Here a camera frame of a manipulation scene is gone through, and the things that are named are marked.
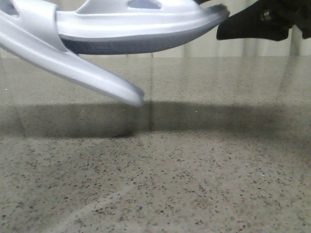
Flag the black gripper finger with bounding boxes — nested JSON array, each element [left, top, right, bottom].
[[216, 0, 311, 40]]

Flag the light blue slipper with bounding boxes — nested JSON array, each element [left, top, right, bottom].
[[56, 0, 230, 55], [0, 0, 144, 107]]

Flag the pale green curtain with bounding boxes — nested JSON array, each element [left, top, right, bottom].
[[0, 0, 311, 59]]

